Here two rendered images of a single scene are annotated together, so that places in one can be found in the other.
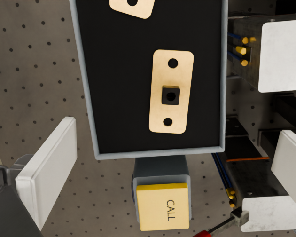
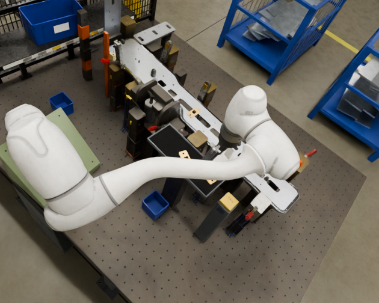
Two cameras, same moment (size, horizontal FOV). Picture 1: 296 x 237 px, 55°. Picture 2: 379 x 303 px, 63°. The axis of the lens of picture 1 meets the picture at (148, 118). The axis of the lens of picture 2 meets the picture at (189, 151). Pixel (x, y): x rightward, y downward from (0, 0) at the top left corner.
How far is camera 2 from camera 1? 113 cm
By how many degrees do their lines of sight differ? 49
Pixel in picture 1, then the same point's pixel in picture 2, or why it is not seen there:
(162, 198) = (226, 198)
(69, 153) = not seen: hidden behind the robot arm
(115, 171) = (215, 285)
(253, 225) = (261, 209)
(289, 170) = (228, 154)
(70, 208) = not seen: outside the picture
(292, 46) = (220, 159)
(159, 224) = (231, 205)
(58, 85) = (161, 260)
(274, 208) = (260, 199)
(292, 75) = not seen: hidden behind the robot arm
